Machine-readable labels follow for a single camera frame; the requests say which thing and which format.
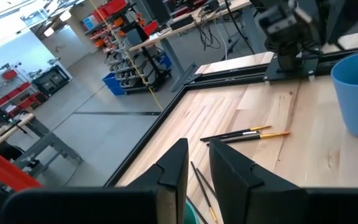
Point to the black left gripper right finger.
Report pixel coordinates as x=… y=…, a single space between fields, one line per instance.
x=275 y=205

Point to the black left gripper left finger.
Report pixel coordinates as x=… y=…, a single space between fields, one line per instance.
x=89 y=205

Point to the black paintbrush orange bristles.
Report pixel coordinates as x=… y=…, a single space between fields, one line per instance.
x=275 y=135

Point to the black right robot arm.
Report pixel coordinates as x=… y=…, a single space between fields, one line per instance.
x=291 y=59

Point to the black paintbrush silver ferrule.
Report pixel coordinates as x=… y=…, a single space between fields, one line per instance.
x=250 y=133

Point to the black paintbrush gold ferrule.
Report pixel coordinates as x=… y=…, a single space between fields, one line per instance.
x=228 y=134

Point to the red desk lamp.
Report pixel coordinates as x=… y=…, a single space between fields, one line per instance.
x=2 y=169

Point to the black electronics box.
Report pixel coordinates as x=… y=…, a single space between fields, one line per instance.
x=182 y=22

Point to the blue storage tote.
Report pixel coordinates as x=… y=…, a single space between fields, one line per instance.
x=113 y=85

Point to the black tool cabinet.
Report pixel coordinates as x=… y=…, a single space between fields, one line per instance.
x=50 y=82

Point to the white shelf with red bins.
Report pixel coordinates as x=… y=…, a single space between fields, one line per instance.
x=14 y=93

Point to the parts bin rack cart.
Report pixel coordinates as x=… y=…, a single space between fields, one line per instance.
x=126 y=62

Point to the black aluminium table frame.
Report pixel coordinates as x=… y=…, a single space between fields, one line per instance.
x=154 y=127

